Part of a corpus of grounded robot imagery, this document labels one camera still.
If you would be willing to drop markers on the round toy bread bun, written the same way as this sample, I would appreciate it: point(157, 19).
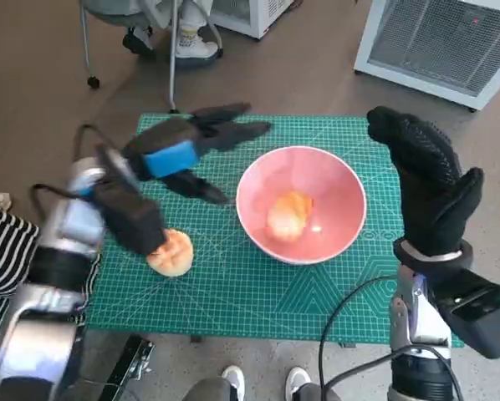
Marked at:
point(174, 259)

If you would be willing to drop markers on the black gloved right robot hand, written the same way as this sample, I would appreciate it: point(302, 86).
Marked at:
point(430, 188)

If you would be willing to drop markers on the black metal bracket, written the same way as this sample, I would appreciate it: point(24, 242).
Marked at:
point(137, 359)

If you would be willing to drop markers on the pink bowl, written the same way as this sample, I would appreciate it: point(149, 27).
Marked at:
point(338, 188)

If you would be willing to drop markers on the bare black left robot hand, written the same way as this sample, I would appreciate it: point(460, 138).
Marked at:
point(170, 154)

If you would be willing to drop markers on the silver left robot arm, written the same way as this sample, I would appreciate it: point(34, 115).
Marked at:
point(32, 355)

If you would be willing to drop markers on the seated person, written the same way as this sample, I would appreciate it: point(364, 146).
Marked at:
point(191, 46)

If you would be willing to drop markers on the large white mesh-front appliance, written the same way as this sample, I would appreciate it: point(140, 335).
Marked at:
point(434, 42)

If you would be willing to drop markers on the green cutting mat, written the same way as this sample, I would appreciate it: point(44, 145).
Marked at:
point(250, 301)

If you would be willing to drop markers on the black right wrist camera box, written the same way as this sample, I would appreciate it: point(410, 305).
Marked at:
point(480, 313)

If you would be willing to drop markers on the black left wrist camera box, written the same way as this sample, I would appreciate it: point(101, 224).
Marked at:
point(133, 221)

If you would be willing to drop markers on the black table clip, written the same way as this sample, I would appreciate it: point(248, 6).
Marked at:
point(197, 339)
point(346, 345)

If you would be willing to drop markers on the metal pole leg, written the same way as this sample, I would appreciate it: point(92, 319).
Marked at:
point(172, 83)

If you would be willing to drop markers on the grey chair on casters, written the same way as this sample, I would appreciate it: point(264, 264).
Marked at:
point(103, 12)

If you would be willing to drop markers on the long orange toy bread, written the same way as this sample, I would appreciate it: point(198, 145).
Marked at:
point(287, 217)

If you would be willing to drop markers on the small white mesh-front appliance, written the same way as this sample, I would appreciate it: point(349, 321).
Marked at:
point(254, 21)

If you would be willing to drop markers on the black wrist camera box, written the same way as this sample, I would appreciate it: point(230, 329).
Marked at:
point(480, 313)
point(133, 221)

